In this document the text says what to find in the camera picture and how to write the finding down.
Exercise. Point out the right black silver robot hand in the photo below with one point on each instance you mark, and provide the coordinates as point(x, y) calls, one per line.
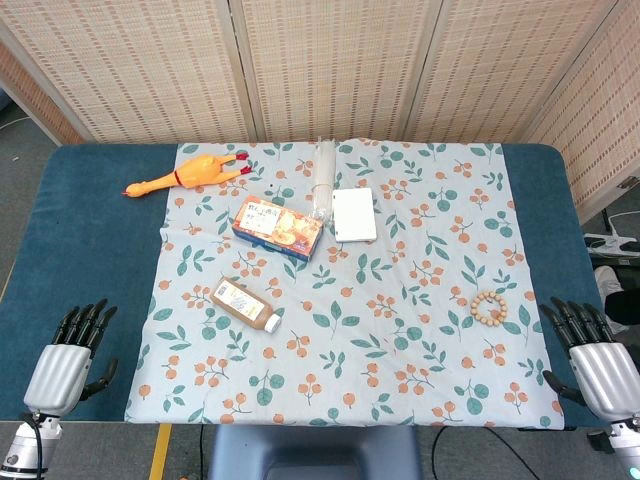
point(607, 375)

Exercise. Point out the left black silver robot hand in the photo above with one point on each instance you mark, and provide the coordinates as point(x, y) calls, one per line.
point(57, 372)

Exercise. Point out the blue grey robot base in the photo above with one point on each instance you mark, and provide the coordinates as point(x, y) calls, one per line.
point(310, 450)

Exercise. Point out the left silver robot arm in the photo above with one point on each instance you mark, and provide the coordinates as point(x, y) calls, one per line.
point(22, 447)

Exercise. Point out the white shoe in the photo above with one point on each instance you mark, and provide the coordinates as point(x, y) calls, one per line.
point(609, 285)

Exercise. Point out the white device on floor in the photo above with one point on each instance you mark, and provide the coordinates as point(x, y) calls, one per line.
point(612, 245)

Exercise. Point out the dark blue felt table cover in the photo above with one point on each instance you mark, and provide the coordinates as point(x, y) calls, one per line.
point(90, 240)

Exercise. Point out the brown drink bottle white cap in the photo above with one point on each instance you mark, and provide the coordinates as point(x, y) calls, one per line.
point(240, 302)

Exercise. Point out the yellow rubber chicken toy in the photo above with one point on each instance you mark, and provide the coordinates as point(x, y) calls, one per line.
point(200, 170)

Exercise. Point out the blue orange snack box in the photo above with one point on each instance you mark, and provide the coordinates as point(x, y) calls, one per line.
point(275, 227)

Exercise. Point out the woven bamboo screen panel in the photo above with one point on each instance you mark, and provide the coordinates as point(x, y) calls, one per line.
point(35, 100)
point(500, 65)
point(600, 110)
point(140, 70)
point(335, 65)

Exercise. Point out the floral light blue tablecloth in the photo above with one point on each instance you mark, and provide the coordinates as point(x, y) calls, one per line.
point(350, 300)

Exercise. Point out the flat white box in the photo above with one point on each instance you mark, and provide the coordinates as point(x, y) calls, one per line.
point(354, 215)

